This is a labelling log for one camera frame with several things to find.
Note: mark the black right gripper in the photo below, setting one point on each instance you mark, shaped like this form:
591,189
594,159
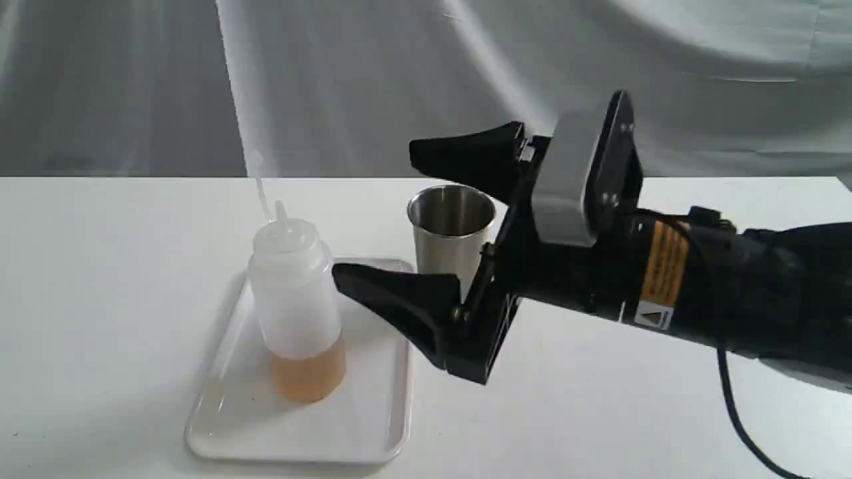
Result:
603,279

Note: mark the translucent squeeze bottle amber liquid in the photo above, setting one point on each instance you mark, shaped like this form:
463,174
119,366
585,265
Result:
295,300

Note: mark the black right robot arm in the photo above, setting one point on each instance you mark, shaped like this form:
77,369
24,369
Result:
778,297

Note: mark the stainless steel cup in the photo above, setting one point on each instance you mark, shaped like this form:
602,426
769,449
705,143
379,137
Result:
450,225

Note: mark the white plastic tray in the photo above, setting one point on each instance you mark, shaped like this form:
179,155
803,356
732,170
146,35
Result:
239,414

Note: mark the white backdrop sheet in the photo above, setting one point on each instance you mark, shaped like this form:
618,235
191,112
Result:
339,88

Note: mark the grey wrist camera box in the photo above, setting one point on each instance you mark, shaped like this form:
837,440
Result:
583,177

